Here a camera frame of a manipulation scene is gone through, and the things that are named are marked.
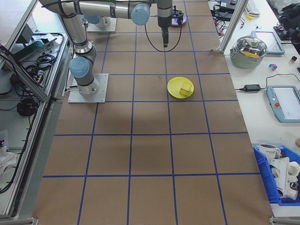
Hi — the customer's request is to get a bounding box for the white power strip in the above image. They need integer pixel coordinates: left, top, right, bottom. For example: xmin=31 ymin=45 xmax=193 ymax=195
xmin=32 ymin=69 xmax=48 ymax=83

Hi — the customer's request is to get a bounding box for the small white pipe fitting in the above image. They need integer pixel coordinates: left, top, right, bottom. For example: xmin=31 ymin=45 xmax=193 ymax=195
xmin=277 ymin=186 xmax=300 ymax=200

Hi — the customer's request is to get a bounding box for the yellow foam block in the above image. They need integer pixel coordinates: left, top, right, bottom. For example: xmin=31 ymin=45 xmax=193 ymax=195
xmin=179 ymin=82 xmax=193 ymax=96

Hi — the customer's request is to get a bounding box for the black cable coil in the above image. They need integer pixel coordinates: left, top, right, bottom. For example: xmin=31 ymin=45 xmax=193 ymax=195
xmin=16 ymin=97 xmax=39 ymax=117

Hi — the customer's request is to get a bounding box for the black power brick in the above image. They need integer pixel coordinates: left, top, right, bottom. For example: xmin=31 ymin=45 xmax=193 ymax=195
xmin=217 ymin=11 xmax=235 ymax=21

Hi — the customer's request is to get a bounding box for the black adapter cable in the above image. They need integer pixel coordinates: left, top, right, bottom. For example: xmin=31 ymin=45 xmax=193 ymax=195
xmin=235 ymin=74 xmax=300 ymax=92

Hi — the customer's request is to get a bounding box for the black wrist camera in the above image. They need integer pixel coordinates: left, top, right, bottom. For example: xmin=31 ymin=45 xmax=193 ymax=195
xmin=172 ymin=7 xmax=185 ymax=21

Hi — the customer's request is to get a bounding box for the black box with white label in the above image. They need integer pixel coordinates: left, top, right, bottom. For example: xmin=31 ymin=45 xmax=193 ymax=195
xmin=212 ymin=0 xmax=238 ymax=12

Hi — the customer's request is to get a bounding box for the light blue teach pendant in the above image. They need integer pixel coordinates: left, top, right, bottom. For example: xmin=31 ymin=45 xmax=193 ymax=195
xmin=266 ymin=85 xmax=300 ymax=123
xmin=250 ymin=30 xmax=285 ymax=56

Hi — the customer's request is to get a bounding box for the white keyboard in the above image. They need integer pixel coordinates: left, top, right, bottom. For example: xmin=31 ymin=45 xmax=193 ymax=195
xmin=245 ymin=0 xmax=261 ymax=17

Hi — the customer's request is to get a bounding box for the white cloth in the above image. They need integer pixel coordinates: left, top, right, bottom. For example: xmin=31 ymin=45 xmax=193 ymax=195
xmin=0 ymin=130 xmax=18 ymax=180

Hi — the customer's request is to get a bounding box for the black power adapter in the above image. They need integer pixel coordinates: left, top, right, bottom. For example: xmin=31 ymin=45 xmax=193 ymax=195
xmin=243 ymin=84 xmax=262 ymax=92

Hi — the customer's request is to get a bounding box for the blue plastic bin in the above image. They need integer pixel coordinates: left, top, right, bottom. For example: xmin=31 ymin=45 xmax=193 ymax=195
xmin=252 ymin=144 xmax=300 ymax=207

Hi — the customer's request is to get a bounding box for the aluminium corner profile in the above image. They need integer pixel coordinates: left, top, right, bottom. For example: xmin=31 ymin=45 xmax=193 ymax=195
xmin=0 ymin=217 xmax=38 ymax=225
xmin=268 ymin=216 xmax=300 ymax=225

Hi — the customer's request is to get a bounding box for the black cable bundle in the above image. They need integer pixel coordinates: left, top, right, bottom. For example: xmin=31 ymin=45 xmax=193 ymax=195
xmin=37 ymin=53 xmax=57 ymax=70

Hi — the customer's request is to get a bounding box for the black bag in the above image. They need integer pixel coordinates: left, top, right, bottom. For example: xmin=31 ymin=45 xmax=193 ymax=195
xmin=278 ymin=0 xmax=300 ymax=44

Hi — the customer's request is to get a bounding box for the hub with red plugs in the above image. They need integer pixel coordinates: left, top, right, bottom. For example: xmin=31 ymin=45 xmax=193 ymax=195
xmin=214 ymin=20 xmax=228 ymax=38

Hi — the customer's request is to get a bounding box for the white pipe ring fitting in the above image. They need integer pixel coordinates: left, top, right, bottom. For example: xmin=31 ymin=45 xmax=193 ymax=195
xmin=287 ymin=161 xmax=300 ymax=183

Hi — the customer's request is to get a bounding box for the white mug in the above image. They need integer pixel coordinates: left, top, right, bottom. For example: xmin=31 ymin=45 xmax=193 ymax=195
xmin=258 ymin=143 xmax=281 ymax=160

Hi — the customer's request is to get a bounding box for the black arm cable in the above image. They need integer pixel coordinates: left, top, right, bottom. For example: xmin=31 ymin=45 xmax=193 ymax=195
xmin=144 ymin=20 xmax=183 ymax=53

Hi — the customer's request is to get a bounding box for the steel cooking pot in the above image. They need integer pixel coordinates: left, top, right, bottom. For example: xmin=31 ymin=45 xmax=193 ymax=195
xmin=229 ymin=45 xmax=267 ymax=69

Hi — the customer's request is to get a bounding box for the yellow plate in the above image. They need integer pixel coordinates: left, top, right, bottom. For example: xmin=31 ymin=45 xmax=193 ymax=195
xmin=166 ymin=76 xmax=195 ymax=100

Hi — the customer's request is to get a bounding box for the large white pipe fitting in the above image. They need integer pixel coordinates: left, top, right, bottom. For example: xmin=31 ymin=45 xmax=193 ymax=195
xmin=269 ymin=156 xmax=293 ymax=196

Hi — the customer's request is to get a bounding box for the V-shaped aluminium frame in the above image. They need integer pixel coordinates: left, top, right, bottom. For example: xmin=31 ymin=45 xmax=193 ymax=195
xmin=0 ymin=0 xmax=72 ymax=220

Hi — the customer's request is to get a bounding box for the white square base plate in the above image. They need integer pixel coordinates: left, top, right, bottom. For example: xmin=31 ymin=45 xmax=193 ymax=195
xmin=86 ymin=15 xmax=118 ymax=33
xmin=67 ymin=73 xmax=110 ymax=104

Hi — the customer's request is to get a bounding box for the aluminium profile post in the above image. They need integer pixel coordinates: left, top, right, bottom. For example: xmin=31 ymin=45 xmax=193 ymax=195
xmin=218 ymin=0 xmax=249 ymax=55

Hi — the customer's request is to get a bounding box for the glass pot lid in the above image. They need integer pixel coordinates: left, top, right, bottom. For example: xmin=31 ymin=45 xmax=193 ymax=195
xmin=235 ymin=35 xmax=269 ymax=59

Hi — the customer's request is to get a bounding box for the purple plate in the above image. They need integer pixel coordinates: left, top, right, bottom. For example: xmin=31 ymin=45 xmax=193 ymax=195
xmin=170 ymin=13 xmax=188 ymax=26

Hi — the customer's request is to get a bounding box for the grey box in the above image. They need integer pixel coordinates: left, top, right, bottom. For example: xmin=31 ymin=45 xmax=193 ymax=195
xmin=15 ymin=23 xmax=34 ymax=45

